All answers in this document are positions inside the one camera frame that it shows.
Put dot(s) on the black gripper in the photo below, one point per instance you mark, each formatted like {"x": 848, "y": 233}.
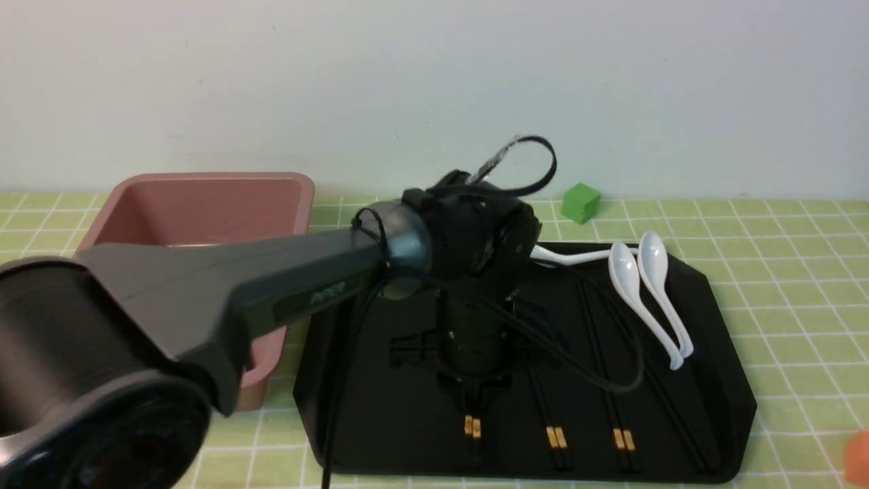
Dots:
{"x": 478, "y": 336}

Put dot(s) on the gold-banded black chopstick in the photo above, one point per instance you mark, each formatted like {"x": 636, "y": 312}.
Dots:
{"x": 623, "y": 458}
{"x": 478, "y": 444}
{"x": 560, "y": 436}
{"x": 469, "y": 437}
{"x": 543, "y": 410}
{"x": 618, "y": 349}

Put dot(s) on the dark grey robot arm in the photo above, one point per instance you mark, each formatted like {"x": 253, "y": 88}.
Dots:
{"x": 113, "y": 363}

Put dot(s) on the black rectangular tray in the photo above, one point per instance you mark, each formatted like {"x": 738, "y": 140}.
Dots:
{"x": 402, "y": 414}

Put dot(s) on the white ceramic spoon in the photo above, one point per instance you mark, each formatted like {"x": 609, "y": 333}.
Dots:
{"x": 653, "y": 265}
{"x": 625, "y": 277}
{"x": 551, "y": 259}

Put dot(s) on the plain black chopstick right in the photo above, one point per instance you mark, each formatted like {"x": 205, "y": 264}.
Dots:
{"x": 675, "y": 395}

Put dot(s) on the green wooden cube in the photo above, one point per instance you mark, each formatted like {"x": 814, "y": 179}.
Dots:
{"x": 580, "y": 203}

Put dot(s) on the white ceramic spoon rightmost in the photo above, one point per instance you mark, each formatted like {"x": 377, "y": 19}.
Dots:
{"x": 653, "y": 265}

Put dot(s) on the green checkered tablecloth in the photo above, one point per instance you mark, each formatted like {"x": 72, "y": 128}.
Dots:
{"x": 790, "y": 277}

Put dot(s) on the pink plastic bin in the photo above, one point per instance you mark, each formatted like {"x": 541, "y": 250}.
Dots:
{"x": 187, "y": 210}

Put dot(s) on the orange wooden cube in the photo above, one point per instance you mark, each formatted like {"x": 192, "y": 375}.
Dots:
{"x": 855, "y": 459}

